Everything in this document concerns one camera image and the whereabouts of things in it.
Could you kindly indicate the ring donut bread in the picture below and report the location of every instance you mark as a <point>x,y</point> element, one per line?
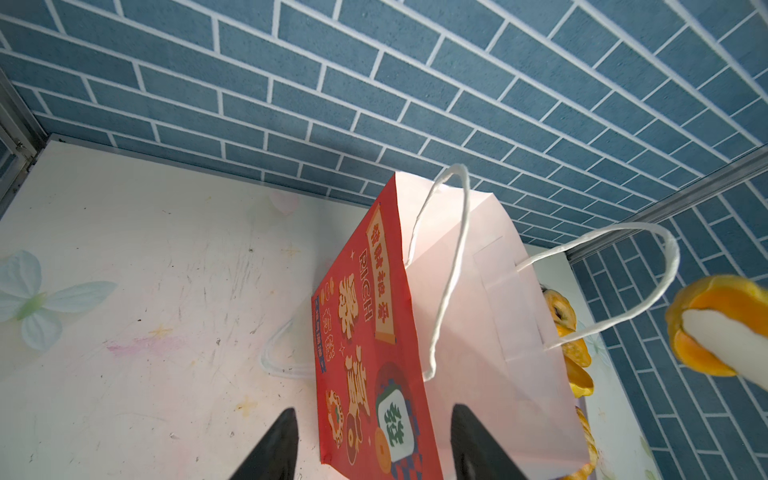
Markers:
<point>561,312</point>

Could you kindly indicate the red white paper bag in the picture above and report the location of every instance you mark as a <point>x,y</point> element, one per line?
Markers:
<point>434,301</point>

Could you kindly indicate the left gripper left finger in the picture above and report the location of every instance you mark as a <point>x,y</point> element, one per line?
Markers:
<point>275,455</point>

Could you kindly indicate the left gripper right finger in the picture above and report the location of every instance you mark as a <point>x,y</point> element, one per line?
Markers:
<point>476,454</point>

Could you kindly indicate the orange round bun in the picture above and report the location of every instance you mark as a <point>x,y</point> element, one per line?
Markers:
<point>735,296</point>

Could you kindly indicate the white butterfly decoration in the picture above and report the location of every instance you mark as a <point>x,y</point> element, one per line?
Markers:
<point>23,300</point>

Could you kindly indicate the lavender plastic tray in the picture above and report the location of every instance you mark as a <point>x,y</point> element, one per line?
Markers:
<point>617,448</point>

